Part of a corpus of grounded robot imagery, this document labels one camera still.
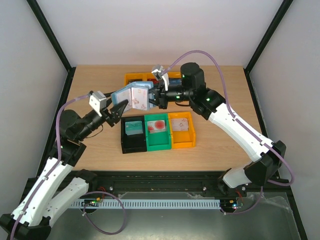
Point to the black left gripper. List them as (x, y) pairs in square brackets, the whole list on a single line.
[(114, 116)]

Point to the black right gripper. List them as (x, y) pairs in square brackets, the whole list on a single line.
[(162, 96)]

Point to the white floral card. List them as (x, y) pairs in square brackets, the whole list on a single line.
[(139, 97)]

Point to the blue leather card holder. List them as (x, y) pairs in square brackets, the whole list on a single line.
[(126, 94)]

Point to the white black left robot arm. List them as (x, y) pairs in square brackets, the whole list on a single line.
[(35, 216)]

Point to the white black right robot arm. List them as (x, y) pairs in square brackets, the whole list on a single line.
[(265, 155)]

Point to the blue card in rear bin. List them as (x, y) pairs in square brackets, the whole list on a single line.
[(175, 81)]

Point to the dark card in rear bin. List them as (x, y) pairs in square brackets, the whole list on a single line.
[(134, 80)]

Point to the white red circle card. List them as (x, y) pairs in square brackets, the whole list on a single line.
[(156, 126)]

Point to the teal credit card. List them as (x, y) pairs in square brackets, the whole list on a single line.
[(133, 127)]

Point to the white patterned card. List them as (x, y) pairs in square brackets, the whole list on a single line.
[(179, 124)]

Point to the orange rear triple bin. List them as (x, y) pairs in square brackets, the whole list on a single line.
[(148, 77)]

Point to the green plastic bin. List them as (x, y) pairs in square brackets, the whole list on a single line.
[(160, 140)]

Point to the black plastic bin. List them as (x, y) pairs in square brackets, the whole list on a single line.
[(133, 143)]

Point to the orange front plastic bin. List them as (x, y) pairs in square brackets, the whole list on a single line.
[(182, 139)]

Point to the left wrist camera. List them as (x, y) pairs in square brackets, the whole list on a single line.
[(98, 101)]

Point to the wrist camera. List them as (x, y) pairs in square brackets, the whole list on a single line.
[(98, 101), (159, 73)]

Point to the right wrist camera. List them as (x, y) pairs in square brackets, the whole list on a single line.
[(159, 73)]

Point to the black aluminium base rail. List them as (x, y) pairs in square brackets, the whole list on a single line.
[(202, 182)]

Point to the black frame post left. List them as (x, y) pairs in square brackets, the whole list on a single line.
[(42, 20)]

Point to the black frame post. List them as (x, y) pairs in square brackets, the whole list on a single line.
[(42, 20), (276, 20)]

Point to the light blue slotted cable duct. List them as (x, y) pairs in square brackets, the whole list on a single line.
[(135, 204)]

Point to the black frame post right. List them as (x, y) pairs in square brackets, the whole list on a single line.
[(276, 20)]

